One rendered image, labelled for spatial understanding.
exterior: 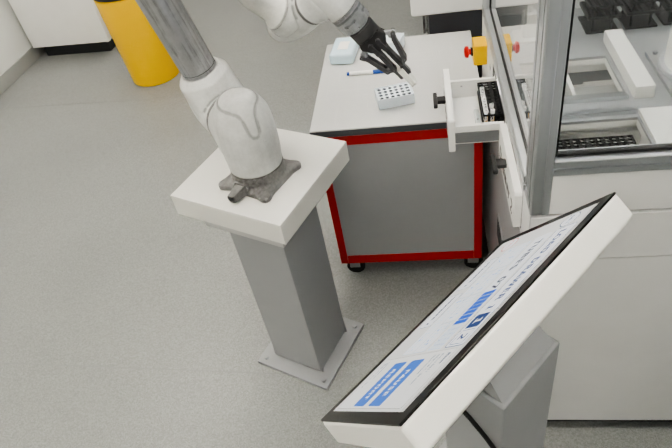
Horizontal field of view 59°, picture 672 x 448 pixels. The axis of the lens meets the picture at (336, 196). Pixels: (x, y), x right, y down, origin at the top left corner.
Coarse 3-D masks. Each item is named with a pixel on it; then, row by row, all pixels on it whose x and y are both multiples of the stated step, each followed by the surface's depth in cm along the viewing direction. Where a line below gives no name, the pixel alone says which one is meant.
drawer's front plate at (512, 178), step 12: (504, 132) 153; (504, 144) 150; (504, 156) 151; (504, 168) 152; (516, 168) 142; (504, 180) 154; (516, 180) 139; (516, 192) 136; (516, 204) 137; (516, 216) 140
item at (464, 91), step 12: (456, 84) 182; (468, 84) 182; (480, 84) 182; (456, 96) 185; (468, 96) 185; (456, 108) 181; (468, 108) 180; (456, 120) 176; (468, 120) 175; (480, 120) 175; (456, 132) 165; (468, 132) 165; (480, 132) 164; (492, 132) 164
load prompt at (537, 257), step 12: (564, 228) 95; (552, 240) 94; (540, 252) 92; (528, 264) 91; (516, 276) 90; (504, 288) 89; (492, 300) 88; (480, 312) 87; (492, 312) 83; (468, 324) 86; (480, 324) 82; (456, 336) 85; (468, 336) 81
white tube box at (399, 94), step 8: (376, 88) 205; (384, 88) 204; (392, 88) 203; (400, 88) 203; (408, 88) 202; (376, 96) 202; (384, 96) 200; (392, 96) 200; (400, 96) 198; (408, 96) 199; (384, 104) 200; (392, 104) 200; (400, 104) 200
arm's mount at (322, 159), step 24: (288, 144) 181; (312, 144) 179; (336, 144) 177; (216, 168) 177; (312, 168) 170; (336, 168) 176; (192, 192) 170; (216, 192) 169; (288, 192) 164; (312, 192) 166; (192, 216) 172; (216, 216) 166; (240, 216) 160; (264, 216) 158; (288, 216) 157; (288, 240) 159
